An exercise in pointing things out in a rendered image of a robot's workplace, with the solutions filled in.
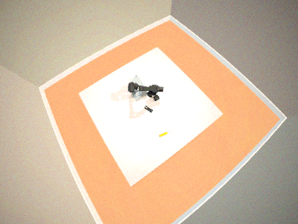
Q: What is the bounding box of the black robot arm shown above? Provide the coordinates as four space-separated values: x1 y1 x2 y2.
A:
128 81 164 97

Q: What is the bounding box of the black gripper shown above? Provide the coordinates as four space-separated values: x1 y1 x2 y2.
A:
152 92 160 101

